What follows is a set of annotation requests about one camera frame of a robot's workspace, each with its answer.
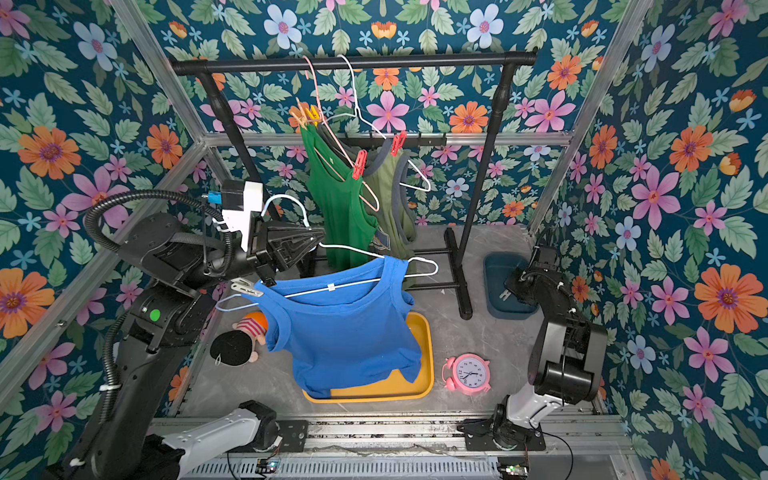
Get black corrugated cable left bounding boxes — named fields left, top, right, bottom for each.
left=83, top=189, right=235, bottom=427

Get dark teal tray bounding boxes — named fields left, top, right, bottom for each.
left=483, top=252, right=538, bottom=321

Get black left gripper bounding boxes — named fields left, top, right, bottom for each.
left=176, top=219, right=315, bottom=294

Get blue tank top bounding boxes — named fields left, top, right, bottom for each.
left=252, top=257, right=422, bottom=399

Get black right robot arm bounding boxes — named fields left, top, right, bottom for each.
left=492, top=245, right=607, bottom=450

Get pink alarm clock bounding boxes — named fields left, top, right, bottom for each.
left=441, top=353, right=491, bottom=396

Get black clothes rack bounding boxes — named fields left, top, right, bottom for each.
left=169, top=50, right=538, bottom=321

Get yellow clothespin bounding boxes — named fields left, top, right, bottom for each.
left=303, top=106, right=323, bottom=125

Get pink wire hanger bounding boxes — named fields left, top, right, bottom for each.
left=303, top=55, right=380, bottom=212

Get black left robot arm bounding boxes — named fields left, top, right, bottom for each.
left=41, top=201, right=325, bottom=479

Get doll with striped shirt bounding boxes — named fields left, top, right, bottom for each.
left=209, top=311, right=269, bottom=367

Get yellow plastic tray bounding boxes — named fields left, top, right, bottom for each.
left=303, top=312, right=435, bottom=404

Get red clothespin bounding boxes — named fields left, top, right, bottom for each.
left=353, top=149, right=368, bottom=180
left=390, top=131, right=407, bottom=157

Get white clothespin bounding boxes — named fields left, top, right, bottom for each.
left=230, top=278, right=263, bottom=298

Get white wire hanger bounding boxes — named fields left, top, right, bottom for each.
left=339, top=54, right=432, bottom=193
left=214, top=193, right=440, bottom=313

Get green tank top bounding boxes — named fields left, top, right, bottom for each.
left=301, top=125, right=378, bottom=271

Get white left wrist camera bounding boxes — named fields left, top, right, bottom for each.
left=204, top=180, right=265, bottom=252

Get olive grey tank top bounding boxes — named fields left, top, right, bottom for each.
left=315, top=125, right=416, bottom=260

